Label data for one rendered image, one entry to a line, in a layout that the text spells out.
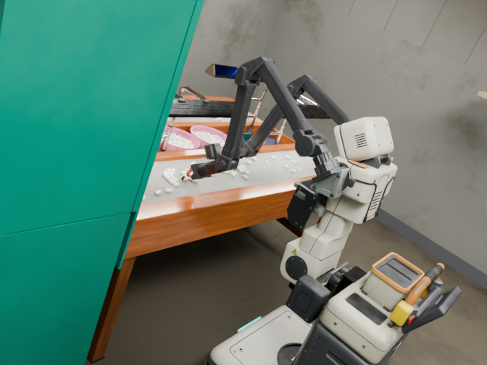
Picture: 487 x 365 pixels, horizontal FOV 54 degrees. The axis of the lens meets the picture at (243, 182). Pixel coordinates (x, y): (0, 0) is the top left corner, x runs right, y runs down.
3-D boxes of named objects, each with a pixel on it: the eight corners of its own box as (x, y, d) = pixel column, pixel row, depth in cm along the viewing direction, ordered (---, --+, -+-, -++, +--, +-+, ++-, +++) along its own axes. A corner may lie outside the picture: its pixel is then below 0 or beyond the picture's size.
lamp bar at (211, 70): (273, 83, 338) (277, 74, 335) (212, 77, 290) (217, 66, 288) (265, 79, 342) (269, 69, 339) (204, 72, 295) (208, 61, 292)
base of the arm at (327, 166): (333, 173, 161) (348, 169, 170) (323, 151, 162) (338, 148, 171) (312, 182, 166) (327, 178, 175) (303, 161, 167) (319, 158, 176)
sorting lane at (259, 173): (339, 174, 318) (340, 171, 317) (106, 214, 180) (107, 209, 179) (305, 152, 333) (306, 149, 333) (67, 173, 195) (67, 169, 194)
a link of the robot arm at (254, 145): (295, 90, 213) (306, 91, 222) (287, 82, 215) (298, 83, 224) (243, 160, 233) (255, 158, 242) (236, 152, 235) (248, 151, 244)
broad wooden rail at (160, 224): (344, 200, 318) (356, 177, 310) (114, 262, 179) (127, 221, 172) (330, 191, 324) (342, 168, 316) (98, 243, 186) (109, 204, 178)
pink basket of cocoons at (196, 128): (236, 159, 288) (242, 145, 284) (206, 162, 268) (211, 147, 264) (208, 138, 301) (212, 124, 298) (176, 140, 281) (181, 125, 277)
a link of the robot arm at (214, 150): (224, 168, 192) (238, 166, 199) (218, 140, 192) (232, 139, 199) (204, 173, 200) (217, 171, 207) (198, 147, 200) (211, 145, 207)
